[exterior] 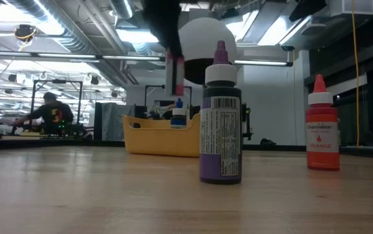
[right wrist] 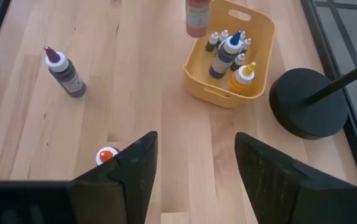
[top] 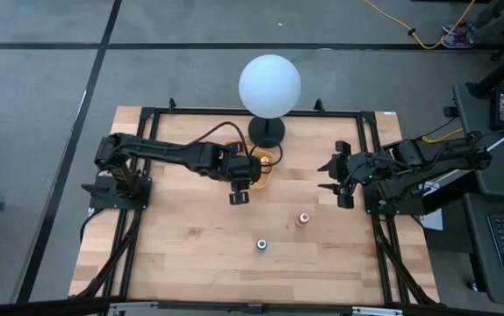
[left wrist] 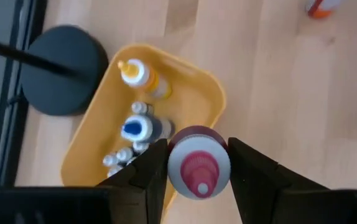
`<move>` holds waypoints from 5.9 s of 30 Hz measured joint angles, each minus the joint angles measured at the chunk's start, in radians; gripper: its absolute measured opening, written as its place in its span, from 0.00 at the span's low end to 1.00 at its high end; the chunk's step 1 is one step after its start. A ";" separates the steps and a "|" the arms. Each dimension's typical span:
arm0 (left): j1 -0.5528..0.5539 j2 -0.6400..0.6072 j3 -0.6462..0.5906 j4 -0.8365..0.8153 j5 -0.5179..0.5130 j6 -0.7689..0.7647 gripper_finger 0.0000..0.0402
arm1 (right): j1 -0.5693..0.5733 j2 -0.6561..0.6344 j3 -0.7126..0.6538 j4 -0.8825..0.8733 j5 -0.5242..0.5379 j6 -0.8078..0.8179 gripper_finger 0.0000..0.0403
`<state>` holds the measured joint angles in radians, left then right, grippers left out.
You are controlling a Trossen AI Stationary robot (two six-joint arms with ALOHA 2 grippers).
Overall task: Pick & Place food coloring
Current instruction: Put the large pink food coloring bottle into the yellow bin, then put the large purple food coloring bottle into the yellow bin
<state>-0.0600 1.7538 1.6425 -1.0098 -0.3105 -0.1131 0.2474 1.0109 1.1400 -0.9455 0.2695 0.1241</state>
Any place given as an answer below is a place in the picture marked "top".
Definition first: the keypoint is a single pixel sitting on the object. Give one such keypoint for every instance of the black side desk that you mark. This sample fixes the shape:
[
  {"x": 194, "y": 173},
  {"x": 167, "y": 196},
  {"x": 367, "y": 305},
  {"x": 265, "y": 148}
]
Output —
[
  {"x": 480, "y": 263},
  {"x": 498, "y": 175}
]

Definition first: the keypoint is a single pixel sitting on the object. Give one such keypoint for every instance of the white paper sheet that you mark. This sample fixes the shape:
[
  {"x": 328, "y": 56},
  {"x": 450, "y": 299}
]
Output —
[{"x": 434, "y": 221}]

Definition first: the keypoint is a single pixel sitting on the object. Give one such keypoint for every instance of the person's shoe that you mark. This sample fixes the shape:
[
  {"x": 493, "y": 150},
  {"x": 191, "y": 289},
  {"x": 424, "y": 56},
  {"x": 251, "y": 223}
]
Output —
[{"x": 458, "y": 38}]

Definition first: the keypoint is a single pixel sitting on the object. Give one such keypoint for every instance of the yellow plastic basket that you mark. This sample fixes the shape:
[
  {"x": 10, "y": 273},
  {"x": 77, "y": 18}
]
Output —
[{"x": 266, "y": 180}]

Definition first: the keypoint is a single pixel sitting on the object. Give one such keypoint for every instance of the front mounting bar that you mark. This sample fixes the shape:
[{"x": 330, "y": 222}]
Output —
[{"x": 256, "y": 308}]

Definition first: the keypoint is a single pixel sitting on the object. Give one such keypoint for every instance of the large orange food coloring bottle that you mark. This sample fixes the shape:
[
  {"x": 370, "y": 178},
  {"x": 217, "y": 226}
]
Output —
[{"x": 303, "y": 217}]

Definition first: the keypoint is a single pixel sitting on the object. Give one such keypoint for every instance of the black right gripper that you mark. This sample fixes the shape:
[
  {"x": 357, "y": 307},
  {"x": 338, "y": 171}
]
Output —
[{"x": 350, "y": 171}]

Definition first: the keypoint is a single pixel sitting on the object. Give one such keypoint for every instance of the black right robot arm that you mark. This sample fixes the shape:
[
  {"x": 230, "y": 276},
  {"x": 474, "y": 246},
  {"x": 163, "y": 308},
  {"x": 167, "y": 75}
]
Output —
[{"x": 432, "y": 153}]

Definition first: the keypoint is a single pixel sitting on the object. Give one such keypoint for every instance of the black aluminium table frame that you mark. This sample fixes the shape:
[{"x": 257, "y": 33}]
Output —
[{"x": 344, "y": 113}]

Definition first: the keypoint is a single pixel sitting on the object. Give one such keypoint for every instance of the person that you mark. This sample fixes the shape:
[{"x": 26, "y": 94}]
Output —
[{"x": 493, "y": 15}]

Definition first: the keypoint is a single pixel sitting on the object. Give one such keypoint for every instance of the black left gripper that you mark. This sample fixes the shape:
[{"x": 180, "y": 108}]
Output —
[{"x": 241, "y": 169}]

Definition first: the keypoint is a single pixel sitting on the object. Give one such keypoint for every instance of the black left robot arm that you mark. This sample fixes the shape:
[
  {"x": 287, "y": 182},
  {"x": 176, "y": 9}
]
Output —
[{"x": 164, "y": 151}]

